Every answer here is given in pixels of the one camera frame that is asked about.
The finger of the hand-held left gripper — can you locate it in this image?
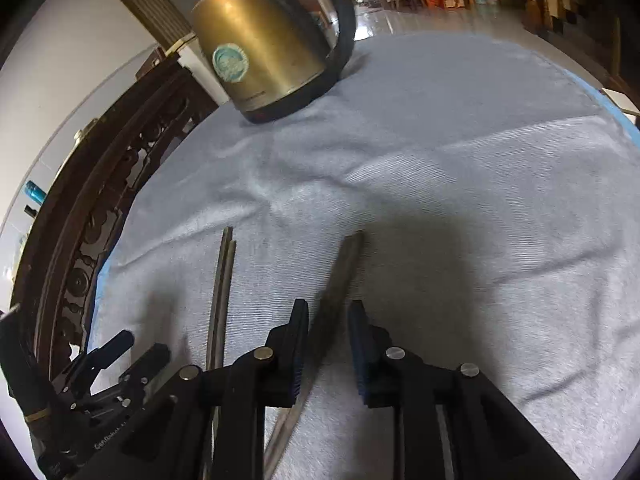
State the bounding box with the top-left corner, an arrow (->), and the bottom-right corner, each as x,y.
62,330 -> 136,401
117,342 -> 172,396

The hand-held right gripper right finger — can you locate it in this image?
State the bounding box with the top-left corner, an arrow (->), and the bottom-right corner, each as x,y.
348,300 -> 583,480

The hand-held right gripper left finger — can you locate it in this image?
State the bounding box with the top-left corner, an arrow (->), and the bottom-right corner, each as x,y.
75,299 -> 310,480

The dark metal chopstick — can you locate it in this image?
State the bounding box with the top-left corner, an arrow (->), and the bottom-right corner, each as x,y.
206,226 -> 233,373
212,239 -> 237,373
264,234 -> 358,480

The bundle of dark chopsticks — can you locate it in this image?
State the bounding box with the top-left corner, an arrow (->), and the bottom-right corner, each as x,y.
270,231 -> 365,480

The carved wooden sideboard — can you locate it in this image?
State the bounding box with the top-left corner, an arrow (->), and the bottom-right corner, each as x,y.
10,60 -> 221,391

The grey tablecloth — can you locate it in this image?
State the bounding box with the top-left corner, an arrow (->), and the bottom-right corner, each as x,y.
87,30 -> 640,480

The white chest freezer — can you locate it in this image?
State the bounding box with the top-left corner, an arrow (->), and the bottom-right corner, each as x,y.
165,32 -> 221,108

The dark wooden chair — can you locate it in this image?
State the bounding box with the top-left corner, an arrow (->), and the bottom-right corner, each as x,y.
134,46 -> 168,78

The gold electric kettle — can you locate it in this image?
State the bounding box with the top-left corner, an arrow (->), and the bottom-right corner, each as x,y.
190,0 -> 357,126

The blue table cover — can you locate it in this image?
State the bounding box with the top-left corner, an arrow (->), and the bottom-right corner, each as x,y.
87,70 -> 640,321

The small white stool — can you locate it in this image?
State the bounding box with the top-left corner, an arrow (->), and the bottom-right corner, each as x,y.
600,87 -> 640,116

